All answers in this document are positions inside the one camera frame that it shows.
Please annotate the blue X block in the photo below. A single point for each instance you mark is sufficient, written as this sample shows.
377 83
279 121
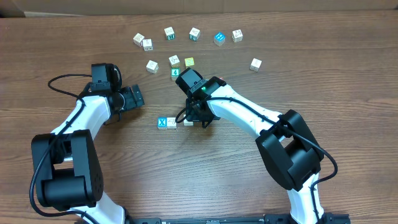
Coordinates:
162 123

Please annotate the plain wooden block front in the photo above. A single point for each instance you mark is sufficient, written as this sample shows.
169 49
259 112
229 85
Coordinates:
171 124

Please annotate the plain wooden block right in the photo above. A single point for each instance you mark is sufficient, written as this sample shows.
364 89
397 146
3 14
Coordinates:
255 65

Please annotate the yellow top block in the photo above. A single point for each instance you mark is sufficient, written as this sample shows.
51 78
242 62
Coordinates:
189 62

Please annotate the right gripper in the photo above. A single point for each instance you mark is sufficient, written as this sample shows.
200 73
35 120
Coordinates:
193 116

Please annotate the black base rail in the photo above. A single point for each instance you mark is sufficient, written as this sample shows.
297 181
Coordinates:
328 218

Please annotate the plain wooden block far-left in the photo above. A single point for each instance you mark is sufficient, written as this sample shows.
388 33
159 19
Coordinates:
138 39

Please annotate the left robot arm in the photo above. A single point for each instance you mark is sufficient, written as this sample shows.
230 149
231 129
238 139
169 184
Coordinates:
67 178

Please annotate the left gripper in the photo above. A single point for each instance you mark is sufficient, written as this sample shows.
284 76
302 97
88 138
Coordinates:
130 99

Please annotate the wooden block yellow side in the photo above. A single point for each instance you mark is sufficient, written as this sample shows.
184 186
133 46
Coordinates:
174 61

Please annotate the blue top block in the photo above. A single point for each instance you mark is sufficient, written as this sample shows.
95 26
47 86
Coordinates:
219 39

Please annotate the wooden block far right top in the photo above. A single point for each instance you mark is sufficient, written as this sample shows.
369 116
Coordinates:
237 35

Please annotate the wooden block green H side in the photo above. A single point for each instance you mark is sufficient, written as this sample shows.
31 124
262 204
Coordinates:
169 33

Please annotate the cardboard strip at table back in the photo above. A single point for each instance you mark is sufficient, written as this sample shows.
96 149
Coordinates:
19 8

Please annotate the green number 4 block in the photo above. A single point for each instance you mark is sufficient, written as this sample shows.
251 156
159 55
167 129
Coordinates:
175 72

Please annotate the plain wooden block left-middle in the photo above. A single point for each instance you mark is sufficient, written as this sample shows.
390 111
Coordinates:
152 66

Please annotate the plain wooden block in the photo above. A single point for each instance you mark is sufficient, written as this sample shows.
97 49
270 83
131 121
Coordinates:
138 39
171 124
255 65
152 66

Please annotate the wooden letter A block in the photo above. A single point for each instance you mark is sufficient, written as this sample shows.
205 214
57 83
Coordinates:
186 122

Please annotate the wooden block red-edged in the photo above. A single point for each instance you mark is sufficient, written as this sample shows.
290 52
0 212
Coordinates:
147 45

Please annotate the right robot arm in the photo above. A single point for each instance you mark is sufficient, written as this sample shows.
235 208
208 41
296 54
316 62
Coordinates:
287 147

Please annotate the wooden block teal side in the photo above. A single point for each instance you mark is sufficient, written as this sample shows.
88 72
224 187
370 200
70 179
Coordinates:
194 34

